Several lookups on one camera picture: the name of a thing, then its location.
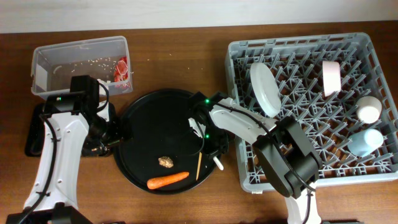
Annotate crumpled white tissue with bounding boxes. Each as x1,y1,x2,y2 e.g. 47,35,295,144
97,79,111,85

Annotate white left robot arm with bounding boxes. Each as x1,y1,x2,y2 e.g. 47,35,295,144
6,91,121,223

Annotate rectangular black tray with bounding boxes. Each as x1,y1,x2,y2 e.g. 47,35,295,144
24,103,119,157

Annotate round black tray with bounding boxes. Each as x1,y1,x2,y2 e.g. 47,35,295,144
114,89,217,195

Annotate light blue plastic cup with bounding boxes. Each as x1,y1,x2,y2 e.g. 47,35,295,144
348,129,384,157

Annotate white plastic fork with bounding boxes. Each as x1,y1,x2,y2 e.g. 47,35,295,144
213,156,224,170

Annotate wooden chopstick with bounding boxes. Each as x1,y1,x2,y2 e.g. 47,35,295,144
195,152,202,181

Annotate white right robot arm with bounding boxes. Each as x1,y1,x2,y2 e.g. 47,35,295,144
188,92,322,223

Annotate brown food scrap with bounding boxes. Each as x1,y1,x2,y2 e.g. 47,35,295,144
158,156,174,168

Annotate red snack wrapper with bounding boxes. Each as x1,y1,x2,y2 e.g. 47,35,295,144
114,56,129,82

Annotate white plastic cup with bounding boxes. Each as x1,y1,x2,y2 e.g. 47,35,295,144
356,96,382,124

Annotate grey dishwasher rack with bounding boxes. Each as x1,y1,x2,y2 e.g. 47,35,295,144
225,32,397,186

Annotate orange carrot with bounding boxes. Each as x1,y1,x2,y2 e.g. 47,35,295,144
147,172,190,190

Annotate clear plastic waste bin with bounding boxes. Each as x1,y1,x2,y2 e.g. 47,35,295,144
30,36,133,99

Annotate grey plate with food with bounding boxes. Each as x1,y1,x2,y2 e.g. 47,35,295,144
250,62,282,118

